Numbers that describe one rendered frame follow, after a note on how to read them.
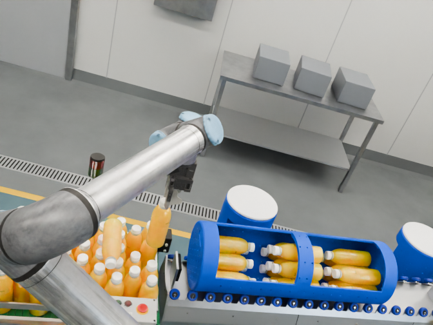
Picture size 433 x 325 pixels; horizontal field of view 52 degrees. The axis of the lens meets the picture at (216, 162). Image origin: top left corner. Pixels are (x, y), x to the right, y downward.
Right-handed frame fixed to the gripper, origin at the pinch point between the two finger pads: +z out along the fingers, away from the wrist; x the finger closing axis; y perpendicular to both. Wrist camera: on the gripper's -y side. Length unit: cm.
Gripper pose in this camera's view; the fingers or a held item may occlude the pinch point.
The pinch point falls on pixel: (164, 202)
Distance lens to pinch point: 164.6
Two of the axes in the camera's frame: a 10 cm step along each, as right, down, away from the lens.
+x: -1.2, -5.7, 8.1
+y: 9.6, 1.5, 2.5
